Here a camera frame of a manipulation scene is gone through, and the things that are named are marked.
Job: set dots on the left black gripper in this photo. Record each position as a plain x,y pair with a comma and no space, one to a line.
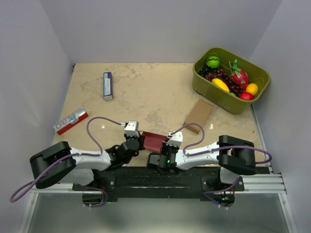
141,139

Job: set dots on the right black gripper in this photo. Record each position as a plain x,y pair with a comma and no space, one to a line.
165,146

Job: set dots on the pink paper box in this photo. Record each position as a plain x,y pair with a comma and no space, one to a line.
153,141

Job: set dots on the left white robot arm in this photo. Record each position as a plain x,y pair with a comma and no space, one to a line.
62,163

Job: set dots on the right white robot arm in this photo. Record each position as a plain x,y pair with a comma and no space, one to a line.
233,155

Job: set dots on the brown cardboard box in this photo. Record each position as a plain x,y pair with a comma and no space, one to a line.
199,113

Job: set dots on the red white toothpaste box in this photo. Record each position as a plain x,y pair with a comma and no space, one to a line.
76,117

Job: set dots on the purple toothpaste box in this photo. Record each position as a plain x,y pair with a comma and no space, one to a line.
107,86

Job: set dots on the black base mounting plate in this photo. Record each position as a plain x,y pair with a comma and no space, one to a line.
201,183

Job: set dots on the yellow toy mango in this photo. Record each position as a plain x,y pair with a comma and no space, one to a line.
219,83

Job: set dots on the dark purple toy grapes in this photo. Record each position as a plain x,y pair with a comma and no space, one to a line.
210,73

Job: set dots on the olive green plastic bin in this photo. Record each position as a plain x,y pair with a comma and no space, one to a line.
232,104

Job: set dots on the red toy apple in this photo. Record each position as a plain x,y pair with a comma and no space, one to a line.
246,96

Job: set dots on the green toy watermelon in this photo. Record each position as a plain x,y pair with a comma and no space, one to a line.
213,61

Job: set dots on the red toy dragon fruit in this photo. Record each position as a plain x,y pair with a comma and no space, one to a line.
238,74

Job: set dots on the orange toy lemon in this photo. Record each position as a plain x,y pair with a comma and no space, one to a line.
252,88

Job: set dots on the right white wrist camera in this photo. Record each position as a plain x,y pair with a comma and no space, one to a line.
174,139

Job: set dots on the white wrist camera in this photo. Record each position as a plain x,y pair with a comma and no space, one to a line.
131,129
174,139

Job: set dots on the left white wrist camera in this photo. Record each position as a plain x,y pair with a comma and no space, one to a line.
131,129

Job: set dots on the aluminium frame rail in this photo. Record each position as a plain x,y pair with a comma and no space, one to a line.
262,182

